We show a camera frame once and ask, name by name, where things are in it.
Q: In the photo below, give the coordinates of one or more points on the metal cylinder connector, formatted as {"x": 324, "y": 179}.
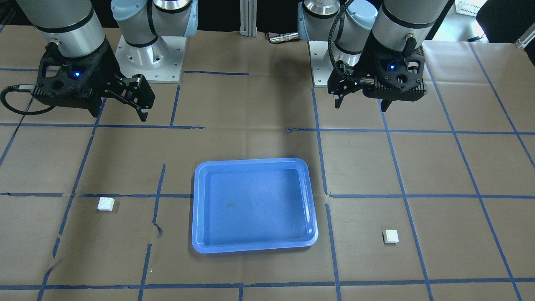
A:
{"x": 283, "y": 38}

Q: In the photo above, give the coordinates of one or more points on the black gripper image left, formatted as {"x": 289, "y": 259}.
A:
{"x": 105, "y": 62}

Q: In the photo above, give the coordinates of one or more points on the white block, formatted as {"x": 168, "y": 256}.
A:
{"x": 106, "y": 204}
{"x": 390, "y": 236}

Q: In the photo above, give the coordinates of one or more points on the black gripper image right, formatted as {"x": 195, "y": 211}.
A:
{"x": 363, "y": 57}

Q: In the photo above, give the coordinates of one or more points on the blue plastic tray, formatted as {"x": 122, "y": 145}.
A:
{"x": 253, "y": 205}

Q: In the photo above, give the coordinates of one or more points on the metal base plate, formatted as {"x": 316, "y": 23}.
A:
{"x": 160, "y": 62}
{"x": 320, "y": 63}

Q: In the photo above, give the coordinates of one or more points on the aluminium profile post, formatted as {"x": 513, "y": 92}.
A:
{"x": 248, "y": 18}

